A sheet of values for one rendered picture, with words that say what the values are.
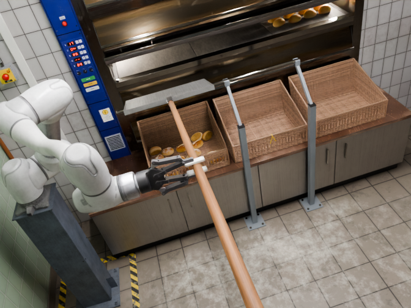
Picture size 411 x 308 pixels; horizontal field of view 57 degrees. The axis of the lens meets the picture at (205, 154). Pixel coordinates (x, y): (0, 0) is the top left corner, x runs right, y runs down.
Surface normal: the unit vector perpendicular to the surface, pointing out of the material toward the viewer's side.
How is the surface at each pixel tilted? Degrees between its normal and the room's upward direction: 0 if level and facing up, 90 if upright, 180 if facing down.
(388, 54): 90
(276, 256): 0
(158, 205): 90
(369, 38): 90
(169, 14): 70
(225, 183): 90
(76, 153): 22
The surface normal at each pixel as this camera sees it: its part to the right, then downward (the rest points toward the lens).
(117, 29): 0.18, 0.30
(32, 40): 0.25, 0.59
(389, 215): -0.18, -0.75
